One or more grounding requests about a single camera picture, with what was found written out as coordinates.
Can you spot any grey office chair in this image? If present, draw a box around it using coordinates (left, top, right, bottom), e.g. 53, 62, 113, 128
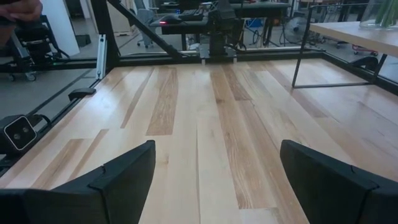
136, 0, 160, 49

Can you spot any silver aluminium bracket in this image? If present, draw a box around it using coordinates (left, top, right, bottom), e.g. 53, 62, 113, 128
95, 34, 108, 80

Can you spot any black frame clamp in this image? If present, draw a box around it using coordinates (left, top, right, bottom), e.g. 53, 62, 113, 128
68, 87, 96, 101

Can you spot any black aluminium rig frame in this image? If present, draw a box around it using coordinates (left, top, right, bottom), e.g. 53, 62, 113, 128
0, 0, 398, 175

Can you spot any person's hand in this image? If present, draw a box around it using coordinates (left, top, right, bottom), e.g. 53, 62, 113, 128
0, 0, 44, 22

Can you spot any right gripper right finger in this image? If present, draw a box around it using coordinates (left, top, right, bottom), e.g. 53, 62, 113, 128
279, 139, 398, 224

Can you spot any wooden shelf with black legs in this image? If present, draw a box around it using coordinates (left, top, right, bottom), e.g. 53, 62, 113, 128
291, 2, 398, 90

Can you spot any red wheeled floor dolly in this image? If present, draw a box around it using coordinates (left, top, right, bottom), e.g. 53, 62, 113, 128
351, 43, 379, 57

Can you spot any black table-level camera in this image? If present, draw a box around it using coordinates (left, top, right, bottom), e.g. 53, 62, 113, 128
0, 114, 38, 155

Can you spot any round floor fan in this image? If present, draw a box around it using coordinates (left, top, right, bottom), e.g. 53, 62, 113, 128
282, 16, 308, 44

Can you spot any black keyboard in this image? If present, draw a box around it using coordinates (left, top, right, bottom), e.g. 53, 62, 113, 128
178, 8, 208, 18

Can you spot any black wheeled equipment cart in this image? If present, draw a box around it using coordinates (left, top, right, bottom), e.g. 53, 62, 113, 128
6, 15, 71, 82

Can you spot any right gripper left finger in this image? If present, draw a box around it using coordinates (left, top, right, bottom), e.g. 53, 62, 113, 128
0, 140, 156, 224

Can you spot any blue box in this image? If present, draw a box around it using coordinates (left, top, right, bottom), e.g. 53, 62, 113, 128
245, 17, 264, 29

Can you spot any black computer mouse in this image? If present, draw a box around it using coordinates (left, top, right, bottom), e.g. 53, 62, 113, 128
159, 14, 183, 25

